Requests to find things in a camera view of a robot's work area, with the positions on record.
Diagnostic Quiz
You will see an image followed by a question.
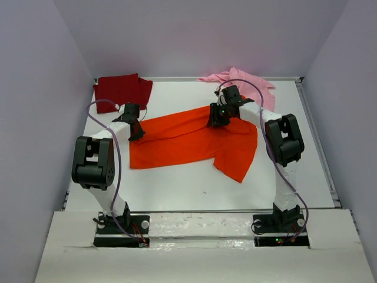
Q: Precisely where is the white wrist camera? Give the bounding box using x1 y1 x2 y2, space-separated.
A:
115 104 124 113
214 89 227 106

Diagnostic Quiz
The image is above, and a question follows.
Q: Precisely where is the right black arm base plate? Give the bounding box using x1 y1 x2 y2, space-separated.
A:
250 213 310 248

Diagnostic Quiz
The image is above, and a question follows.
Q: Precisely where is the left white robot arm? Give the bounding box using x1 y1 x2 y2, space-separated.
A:
71 99 145 233

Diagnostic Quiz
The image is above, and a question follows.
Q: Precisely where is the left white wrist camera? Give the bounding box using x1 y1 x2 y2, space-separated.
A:
115 104 124 113

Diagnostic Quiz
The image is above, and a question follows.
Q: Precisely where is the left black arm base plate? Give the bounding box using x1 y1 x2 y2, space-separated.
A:
93 212 150 248

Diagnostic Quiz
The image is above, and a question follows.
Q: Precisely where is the aluminium table edge rail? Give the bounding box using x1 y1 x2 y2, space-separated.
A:
295 77 342 209

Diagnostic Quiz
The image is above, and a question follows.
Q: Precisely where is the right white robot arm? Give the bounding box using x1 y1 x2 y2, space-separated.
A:
207 85 305 235

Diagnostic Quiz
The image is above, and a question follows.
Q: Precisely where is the orange t-shirt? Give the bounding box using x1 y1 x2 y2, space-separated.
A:
129 106 258 183

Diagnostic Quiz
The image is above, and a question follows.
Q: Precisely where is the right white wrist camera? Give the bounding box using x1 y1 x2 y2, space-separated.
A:
214 89 227 106

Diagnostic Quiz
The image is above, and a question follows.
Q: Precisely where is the dark red folded t-shirt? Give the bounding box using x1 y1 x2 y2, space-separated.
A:
93 73 153 110

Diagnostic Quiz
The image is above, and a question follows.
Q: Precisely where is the pink t-shirt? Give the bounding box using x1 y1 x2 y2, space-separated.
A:
197 67 275 111

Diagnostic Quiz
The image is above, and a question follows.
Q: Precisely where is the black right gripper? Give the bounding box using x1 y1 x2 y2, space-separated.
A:
206 102 232 128

